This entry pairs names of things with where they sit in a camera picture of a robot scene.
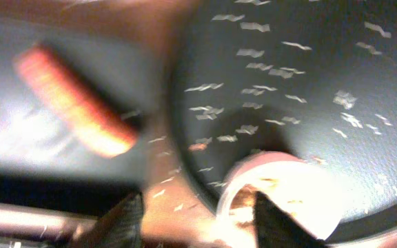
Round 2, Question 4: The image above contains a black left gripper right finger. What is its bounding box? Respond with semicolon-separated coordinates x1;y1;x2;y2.
254;192;326;248

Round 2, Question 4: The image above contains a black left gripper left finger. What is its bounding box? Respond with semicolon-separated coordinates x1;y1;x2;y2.
69;192;144;248

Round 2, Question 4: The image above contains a white bowl with food scraps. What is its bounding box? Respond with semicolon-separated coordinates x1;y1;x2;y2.
216;152;345;240

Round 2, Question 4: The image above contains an orange carrot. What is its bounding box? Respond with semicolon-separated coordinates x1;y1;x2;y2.
14;45;139;158

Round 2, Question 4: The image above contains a round black tray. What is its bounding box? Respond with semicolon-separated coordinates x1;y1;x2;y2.
169;1;397;244

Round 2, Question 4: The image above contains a black rectangular tray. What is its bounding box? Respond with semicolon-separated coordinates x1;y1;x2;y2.
0;18;160;174

